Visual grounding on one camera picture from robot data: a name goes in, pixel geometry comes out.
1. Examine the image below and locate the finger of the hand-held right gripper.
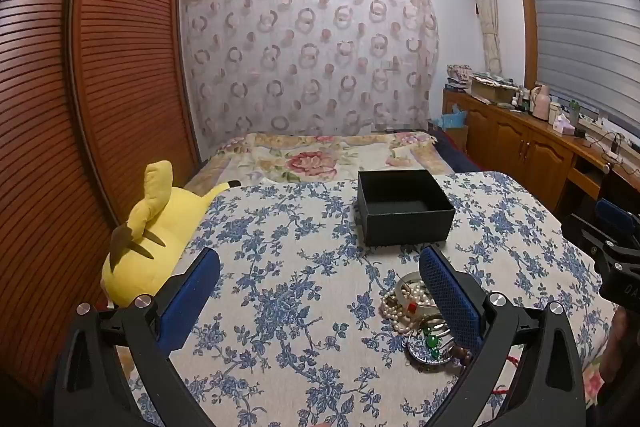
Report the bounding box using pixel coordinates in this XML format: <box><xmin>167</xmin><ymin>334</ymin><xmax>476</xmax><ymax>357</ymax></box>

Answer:
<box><xmin>595</xmin><ymin>198</ymin><xmax>636</xmax><ymax>237</ymax></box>
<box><xmin>570</xmin><ymin>213</ymin><xmax>620</xmax><ymax>253</ymax></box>

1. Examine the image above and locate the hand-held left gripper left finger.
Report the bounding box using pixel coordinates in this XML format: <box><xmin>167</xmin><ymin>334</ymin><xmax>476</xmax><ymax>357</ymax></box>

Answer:
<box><xmin>52</xmin><ymin>247</ymin><xmax>223</xmax><ymax>427</ymax></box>

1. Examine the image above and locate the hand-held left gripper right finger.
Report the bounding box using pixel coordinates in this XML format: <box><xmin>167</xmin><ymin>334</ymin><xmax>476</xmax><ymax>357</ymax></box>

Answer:
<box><xmin>419</xmin><ymin>246</ymin><xmax>587</xmax><ymax>427</ymax></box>

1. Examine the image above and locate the silver bangle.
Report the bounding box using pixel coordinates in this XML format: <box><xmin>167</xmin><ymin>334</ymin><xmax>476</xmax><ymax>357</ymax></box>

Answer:
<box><xmin>412</xmin><ymin>314</ymin><xmax>451</xmax><ymax>335</ymax></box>

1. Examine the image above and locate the green bead bracelet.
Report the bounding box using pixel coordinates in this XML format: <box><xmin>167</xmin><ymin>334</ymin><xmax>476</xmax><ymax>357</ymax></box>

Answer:
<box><xmin>421</xmin><ymin>328</ymin><xmax>446</xmax><ymax>354</ymax></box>

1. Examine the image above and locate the small pearl necklace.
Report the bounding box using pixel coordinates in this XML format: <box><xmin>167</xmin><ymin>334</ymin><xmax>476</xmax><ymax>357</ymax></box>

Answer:
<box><xmin>392</xmin><ymin>284</ymin><xmax>433</xmax><ymax>335</ymax></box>

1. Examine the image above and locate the white jade bangle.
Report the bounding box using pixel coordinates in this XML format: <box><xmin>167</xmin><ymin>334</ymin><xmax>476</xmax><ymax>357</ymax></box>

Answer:
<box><xmin>394</xmin><ymin>271</ymin><xmax>436</xmax><ymax>308</ymax></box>

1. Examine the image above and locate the brown bead bracelet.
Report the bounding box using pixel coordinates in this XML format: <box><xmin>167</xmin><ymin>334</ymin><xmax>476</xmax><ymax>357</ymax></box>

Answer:
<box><xmin>452</xmin><ymin>343</ymin><xmax>478</xmax><ymax>365</ymax></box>

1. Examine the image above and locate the large pearl bracelet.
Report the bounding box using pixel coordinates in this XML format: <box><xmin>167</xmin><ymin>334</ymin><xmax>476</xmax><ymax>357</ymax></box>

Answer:
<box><xmin>380</xmin><ymin>293</ymin><xmax>404</xmax><ymax>319</ymax></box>

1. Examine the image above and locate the black cardboard box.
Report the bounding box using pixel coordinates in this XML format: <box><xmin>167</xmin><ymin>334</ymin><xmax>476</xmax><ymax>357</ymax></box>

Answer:
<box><xmin>356</xmin><ymin>169</ymin><xmax>456</xmax><ymax>247</ymax></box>

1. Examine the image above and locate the person's right hand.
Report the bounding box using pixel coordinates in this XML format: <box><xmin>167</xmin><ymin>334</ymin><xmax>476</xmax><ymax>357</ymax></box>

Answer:
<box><xmin>600</xmin><ymin>307</ymin><xmax>640</xmax><ymax>383</ymax></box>

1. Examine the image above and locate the yellow plush toy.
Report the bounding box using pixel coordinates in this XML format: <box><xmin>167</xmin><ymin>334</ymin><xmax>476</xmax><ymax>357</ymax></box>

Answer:
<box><xmin>101</xmin><ymin>160</ymin><xmax>242</xmax><ymax>308</ymax></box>

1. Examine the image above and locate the wooden cabinet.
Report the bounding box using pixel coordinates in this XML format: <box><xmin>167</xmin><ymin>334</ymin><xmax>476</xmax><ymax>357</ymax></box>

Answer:
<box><xmin>441</xmin><ymin>87</ymin><xmax>640</xmax><ymax>215</ymax></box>

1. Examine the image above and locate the blue floral bedsheet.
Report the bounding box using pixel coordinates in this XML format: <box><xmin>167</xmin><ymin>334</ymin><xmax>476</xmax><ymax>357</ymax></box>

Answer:
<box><xmin>127</xmin><ymin>171</ymin><xmax>618</xmax><ymax>427</ymax></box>

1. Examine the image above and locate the pink thermos jug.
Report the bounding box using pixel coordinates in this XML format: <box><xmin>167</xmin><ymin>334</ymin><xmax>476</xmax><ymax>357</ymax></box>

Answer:
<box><xmin>531</xmin><ymin>83</ymin><xmax>551</xmax><ymax>122</ymax></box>

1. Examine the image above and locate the dark blue blanket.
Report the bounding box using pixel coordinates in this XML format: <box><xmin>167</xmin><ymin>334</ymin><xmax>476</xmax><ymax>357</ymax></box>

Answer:
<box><xmin>430</xmin><ymin>129</ymin><xmax>483</xmax><ymax>175</ymax></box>

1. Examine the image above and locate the pink floral blanket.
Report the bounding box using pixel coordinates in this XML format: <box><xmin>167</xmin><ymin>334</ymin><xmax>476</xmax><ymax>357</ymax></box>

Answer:
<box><xmin>185</xmin><ymin>131</ymin><xmax>438</xmax><ymax>195</ymax></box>

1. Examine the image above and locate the blue plastic bag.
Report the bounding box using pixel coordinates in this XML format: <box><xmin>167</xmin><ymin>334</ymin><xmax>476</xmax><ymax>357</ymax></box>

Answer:
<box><xmin>432</xmin><ymin>104</ymin><xmax>468</xmax><ymax>130</ymax></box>

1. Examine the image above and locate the grey window blind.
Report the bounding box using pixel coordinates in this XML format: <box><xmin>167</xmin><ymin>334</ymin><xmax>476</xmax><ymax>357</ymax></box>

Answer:
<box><xmin>517</xmin><ymin>0</ymin><xmax>640</xmax><ymax>132</ymax></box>

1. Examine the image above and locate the stack of papers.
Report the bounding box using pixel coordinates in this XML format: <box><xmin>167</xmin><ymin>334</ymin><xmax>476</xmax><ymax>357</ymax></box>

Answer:
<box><xmin>446</xmin><ymin>64</ymin><xmax>473</xmax><ymax>92</ymax></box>

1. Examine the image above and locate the wooden louvered wardrobe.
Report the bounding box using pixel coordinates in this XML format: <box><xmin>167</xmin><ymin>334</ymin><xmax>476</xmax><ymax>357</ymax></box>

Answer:
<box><xmin>0</xmin><ymin>0</ymin><xmax>201</xmax><ymax>398</ymax></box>

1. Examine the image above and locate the circle patterned curtain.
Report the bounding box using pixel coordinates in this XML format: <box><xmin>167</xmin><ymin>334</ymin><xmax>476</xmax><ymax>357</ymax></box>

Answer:
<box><xmin>179</xmin><ymin>0</ymin><xmax>441</xmax><ymax>148</ymax></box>

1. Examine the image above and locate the black cable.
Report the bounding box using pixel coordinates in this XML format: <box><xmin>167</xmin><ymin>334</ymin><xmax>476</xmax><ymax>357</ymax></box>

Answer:
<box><xmin>582</xmin><ymin>132</ymin><xmax>631</xmax><ymax>168</ymax></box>

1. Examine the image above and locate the red cord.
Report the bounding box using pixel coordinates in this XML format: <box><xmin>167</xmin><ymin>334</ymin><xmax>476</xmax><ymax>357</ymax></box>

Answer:
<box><xmin>492</xmin><ymin>351</ymin><xmax>520</xmax><ymax>396</ymax></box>

